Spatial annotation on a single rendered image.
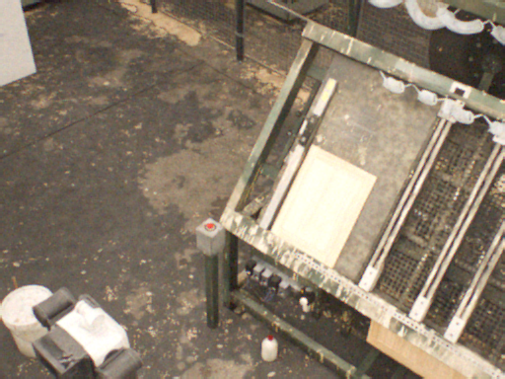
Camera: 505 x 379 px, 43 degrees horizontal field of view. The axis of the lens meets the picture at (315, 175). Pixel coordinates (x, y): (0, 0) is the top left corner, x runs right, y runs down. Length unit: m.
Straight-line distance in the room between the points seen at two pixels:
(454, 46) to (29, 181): 3.55
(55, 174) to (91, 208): 0.54
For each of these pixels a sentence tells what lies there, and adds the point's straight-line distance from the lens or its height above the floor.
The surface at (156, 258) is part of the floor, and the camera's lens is 4.80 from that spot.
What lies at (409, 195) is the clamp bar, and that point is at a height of 1.34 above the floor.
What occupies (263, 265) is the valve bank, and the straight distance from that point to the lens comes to 3.72.
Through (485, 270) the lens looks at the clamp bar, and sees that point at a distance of 3.29.
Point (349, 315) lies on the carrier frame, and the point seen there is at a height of 0.44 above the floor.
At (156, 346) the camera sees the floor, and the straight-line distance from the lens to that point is 4.32.
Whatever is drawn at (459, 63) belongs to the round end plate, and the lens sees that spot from 3.76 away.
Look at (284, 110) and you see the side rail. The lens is 3.76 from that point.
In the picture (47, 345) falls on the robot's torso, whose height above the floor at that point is 1.36.
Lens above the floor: 3.55
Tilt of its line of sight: 41 degrees down
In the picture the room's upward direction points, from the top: 7 degrees clockwise
